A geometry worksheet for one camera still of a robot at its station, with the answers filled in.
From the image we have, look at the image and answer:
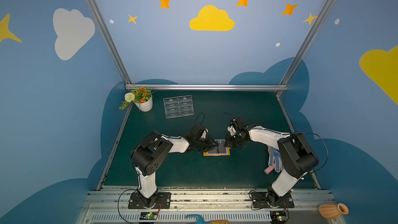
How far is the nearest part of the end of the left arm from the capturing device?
2.50ft

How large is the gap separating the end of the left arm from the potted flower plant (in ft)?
1.40

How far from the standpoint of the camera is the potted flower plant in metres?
1.00
